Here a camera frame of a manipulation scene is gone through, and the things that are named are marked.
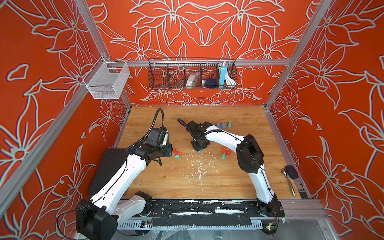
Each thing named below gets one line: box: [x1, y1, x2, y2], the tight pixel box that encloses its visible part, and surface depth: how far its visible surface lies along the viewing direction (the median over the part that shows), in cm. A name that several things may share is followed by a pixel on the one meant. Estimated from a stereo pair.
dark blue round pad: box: [285, 165, 299, 180], surface depth 85 cm
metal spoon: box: [281, 168, 296, 197], surface depth 85 cm
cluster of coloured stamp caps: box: [172, 147, 183, 160], surface depth 95 cm
